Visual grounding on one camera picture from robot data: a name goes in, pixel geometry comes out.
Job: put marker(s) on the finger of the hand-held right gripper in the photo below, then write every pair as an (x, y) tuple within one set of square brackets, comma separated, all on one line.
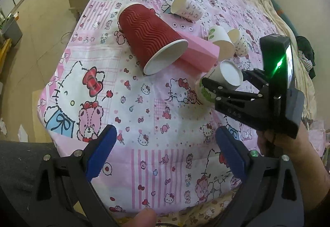
[(232, 102), (255, 76)]

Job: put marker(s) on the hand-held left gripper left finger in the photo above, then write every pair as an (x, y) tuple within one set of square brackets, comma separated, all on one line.
[(101, 152)]

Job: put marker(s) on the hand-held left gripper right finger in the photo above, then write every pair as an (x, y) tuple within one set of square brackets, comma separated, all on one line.
[(232, 155)]

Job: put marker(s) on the white cup with green print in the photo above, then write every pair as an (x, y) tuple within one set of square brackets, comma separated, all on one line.
[(229, 72)]

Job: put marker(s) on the person's right forearm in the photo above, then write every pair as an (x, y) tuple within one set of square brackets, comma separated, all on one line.
[(315, 167)]

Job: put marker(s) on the white cup with dotted print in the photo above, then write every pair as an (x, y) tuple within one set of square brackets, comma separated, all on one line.
[(239, 43)]

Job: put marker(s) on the white cup with leaf print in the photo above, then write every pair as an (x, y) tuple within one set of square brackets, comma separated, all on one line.
[(221, 40)]

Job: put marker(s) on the white cup with cartoon print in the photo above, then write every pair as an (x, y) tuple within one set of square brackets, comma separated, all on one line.
[(187, 8)]

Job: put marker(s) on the red ripple paper cup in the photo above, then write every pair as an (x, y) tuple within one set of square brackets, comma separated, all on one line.
[(147, 34)]

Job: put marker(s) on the person's right hand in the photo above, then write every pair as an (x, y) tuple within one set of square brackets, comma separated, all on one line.
[(270, 144)]

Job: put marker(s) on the person's left hand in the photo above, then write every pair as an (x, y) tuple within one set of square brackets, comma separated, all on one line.
[(143, 219)]

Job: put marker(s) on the dark cloth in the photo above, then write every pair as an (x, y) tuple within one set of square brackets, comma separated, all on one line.
[(306, 55)]

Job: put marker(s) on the pink rectangular block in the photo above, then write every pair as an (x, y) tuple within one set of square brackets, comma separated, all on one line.
[(199, 52)]

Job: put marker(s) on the pink cartoon printed blanket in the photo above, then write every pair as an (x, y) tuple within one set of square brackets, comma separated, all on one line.
[(144, 103)]

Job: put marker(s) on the person's dark trousers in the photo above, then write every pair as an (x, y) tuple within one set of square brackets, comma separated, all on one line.
[(23, 165)]

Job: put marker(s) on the grey plastic bin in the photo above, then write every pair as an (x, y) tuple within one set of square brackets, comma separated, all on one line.
[(11, 28)]

